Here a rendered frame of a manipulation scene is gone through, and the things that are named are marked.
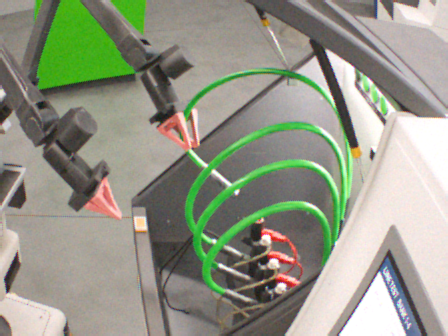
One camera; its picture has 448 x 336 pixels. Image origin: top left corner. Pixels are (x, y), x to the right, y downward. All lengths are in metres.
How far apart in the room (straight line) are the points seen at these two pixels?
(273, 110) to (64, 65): 3.20
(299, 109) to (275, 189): 0.24
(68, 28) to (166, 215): 3.01
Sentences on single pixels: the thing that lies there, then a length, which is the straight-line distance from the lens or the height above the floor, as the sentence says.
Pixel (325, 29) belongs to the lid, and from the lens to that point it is 0.80.
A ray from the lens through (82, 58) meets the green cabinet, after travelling 4.66.
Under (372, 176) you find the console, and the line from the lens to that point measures 0.94.
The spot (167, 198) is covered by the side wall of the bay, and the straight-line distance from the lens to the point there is 1.69.
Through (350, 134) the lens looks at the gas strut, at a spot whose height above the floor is 1.49.
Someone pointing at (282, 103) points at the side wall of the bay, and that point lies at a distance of 1.61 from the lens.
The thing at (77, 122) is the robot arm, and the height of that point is 1.42.
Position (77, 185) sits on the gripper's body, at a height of 1.30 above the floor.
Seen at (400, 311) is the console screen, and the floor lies 1.39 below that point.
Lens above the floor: 1.91
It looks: 31 degrees down
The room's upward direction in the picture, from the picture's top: 3 degrees clockwise
